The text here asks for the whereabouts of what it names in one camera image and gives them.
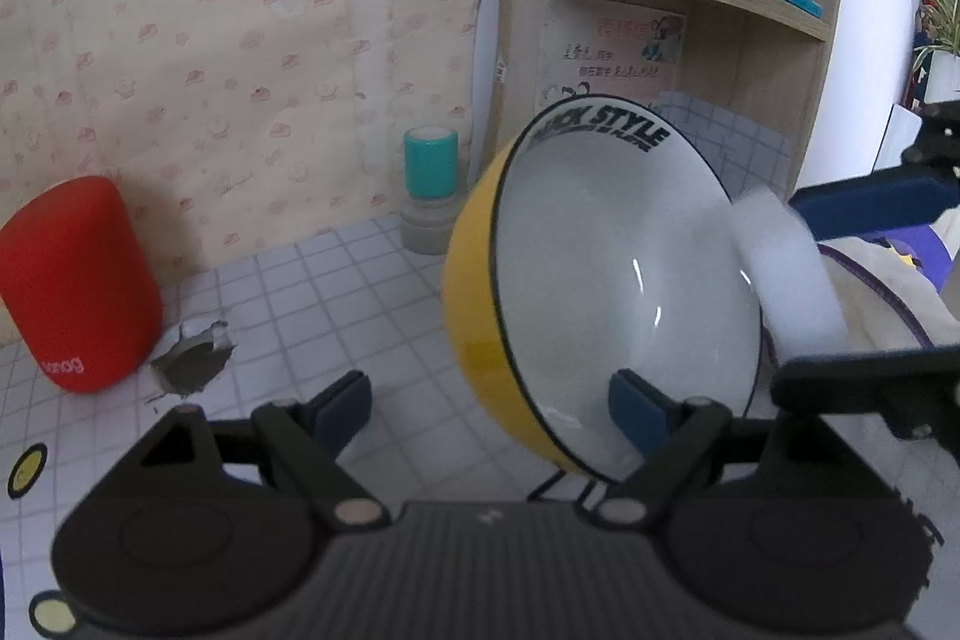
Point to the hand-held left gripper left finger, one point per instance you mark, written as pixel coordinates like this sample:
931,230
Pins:
346,401

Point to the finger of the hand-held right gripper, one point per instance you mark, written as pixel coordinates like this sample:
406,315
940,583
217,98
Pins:
862,377
870,205

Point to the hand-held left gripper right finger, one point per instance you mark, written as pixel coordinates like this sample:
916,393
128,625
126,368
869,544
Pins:
637,411

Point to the white sponge block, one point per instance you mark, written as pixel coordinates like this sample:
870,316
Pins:
787,280

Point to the yellow and white bowl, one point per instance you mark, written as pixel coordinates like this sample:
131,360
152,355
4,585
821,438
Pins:
600,280

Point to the white box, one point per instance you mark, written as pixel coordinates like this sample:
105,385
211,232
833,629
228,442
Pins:
896,141

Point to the cream cloth purple trim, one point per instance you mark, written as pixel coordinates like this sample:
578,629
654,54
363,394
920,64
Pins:
877,295

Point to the white printed table mat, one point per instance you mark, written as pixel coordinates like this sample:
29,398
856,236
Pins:
300,287

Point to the wooden shelf unit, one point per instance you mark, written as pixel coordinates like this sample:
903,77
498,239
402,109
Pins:
750,78

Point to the green potted plant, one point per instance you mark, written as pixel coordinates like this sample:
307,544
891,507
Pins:
941,10

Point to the teal cap small bottle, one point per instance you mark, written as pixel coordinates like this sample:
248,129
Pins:
431,168

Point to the red cylindrical cup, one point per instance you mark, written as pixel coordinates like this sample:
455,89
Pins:
75,287

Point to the cartoon paper note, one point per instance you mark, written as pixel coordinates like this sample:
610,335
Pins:
600,55

